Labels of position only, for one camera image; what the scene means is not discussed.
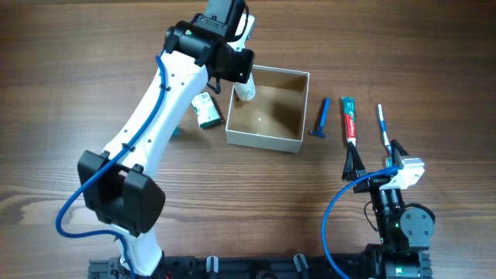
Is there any blue cable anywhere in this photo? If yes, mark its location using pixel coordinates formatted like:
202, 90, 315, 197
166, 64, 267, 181
321, 165, 401, 279
55, 54, 168, 279

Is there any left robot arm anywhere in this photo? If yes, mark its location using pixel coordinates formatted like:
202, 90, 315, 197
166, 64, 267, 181
77, 1, 254, 278

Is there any white square cardboard box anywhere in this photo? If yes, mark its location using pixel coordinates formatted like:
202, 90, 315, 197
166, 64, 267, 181
226, 65, 310, 153

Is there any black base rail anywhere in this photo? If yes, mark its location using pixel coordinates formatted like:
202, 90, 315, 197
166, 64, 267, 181
87, 253, 433, 279

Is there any left blue cable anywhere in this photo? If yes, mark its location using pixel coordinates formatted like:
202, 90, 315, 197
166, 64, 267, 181
55, 54, 168, 279

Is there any green white soap packet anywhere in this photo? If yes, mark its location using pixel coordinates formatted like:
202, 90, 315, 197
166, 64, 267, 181
191, 92, 222, 129

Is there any red green toothpaste tube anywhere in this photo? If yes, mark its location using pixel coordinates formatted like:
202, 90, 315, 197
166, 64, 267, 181
342, 97, 357, 145

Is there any white leaf-print lotion tube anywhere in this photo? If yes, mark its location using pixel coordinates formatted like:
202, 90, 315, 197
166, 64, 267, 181
233, 74, 257, 102

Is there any blue disposable razor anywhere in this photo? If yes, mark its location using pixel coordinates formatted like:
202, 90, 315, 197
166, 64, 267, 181
310, 98, 330, 138

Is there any right blue cable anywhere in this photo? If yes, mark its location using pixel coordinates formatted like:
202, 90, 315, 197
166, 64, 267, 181
321, 165, 401, 279

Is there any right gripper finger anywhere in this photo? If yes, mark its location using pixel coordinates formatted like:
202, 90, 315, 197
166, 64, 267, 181
391, 139, 409, 166
342, 142, 367, 181

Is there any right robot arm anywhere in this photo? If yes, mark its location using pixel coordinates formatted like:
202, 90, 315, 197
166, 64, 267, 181
338, 139, 436, 278

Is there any blue white toothbrush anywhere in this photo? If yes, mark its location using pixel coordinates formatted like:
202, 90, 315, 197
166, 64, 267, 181
377, 104, 391, 153

